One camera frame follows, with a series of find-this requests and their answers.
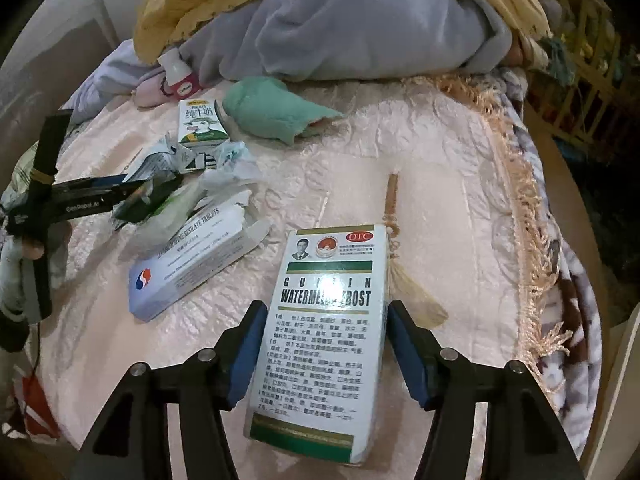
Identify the teal cloth strip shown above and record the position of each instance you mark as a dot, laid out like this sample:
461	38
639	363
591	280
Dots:
557	60

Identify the pink white bottle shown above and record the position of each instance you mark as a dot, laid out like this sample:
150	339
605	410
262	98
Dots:
177	77

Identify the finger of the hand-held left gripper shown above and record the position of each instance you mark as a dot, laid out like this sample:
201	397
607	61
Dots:
127	186

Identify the wooden crib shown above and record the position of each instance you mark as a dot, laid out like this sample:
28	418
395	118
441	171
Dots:
590	125

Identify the green white medicine box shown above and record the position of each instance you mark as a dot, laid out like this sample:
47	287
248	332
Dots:
320	340

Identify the white blue tablet box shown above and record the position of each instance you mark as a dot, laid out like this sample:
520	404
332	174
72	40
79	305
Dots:
190	265

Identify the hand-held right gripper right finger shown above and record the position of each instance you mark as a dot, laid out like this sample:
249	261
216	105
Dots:
407	355

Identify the brown white plush blanket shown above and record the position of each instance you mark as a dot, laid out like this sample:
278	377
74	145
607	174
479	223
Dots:
575	310

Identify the pink cloth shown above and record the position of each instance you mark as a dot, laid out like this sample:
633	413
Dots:
150	92

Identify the torn green white carton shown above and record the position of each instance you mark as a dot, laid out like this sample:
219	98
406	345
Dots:
165	157

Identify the green towel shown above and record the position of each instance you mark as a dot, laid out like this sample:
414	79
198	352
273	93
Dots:
265	105

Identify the yellow frilled pillow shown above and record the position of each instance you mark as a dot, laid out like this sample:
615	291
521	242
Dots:
165	15

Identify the person's left hand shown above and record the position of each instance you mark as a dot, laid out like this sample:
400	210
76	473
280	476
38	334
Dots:
32	251

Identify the wooden bed frame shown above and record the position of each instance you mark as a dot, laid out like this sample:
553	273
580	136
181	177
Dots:
570	175

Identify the red cloth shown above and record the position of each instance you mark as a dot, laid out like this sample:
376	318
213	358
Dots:
40	410

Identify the pink fringed bedspread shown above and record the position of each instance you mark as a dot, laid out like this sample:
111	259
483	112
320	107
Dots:
450	200

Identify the pink pillow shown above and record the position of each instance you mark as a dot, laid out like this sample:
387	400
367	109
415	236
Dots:
517	52

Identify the white bin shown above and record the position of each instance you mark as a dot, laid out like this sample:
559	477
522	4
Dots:
625	375

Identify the small milk carton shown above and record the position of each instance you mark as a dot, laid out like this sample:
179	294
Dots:
200	122

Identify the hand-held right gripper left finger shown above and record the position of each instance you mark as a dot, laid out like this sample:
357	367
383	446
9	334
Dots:
245	355

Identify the translucent plastic wrapper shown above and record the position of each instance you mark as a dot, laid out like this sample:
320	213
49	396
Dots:
172	225

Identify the grey fleece blanket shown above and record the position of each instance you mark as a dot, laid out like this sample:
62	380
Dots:
350	30

